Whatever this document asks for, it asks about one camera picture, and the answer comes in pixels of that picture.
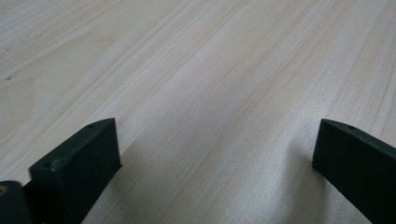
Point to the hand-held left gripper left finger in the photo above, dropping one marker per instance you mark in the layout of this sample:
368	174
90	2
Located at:
77	165

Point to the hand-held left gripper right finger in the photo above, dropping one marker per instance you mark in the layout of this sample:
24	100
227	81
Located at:
358	168

